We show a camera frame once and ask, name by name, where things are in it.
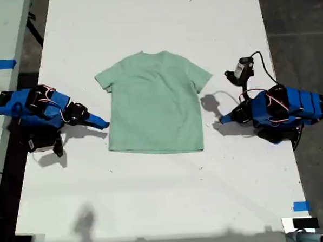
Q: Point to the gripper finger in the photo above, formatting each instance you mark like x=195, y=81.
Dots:
x=94, y=125
x=97, y=119
x=228, y=116
x=227, y=120

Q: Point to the pale green T-shirt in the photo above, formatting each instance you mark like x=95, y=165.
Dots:
x=155, y=105

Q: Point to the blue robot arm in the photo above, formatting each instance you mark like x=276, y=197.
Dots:
x=306, y=102
x=52, y=105

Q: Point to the black metal stand leg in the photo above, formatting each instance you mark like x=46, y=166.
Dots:
x=35, y=32

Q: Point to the blue tape patch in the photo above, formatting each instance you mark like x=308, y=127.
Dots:
x=301, y=206

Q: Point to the white flat plate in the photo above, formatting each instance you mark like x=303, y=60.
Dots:
x=287, y=225

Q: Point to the small black box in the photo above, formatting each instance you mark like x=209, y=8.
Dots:
x=22, y=240
x=305, y=223

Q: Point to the black camera stalk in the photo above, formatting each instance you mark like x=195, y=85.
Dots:
x=245, y=90

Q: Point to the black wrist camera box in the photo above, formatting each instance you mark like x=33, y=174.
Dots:
x=244, y=68
x=43, y=140

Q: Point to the black frame bar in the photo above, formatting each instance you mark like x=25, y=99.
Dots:
x=8, y=188

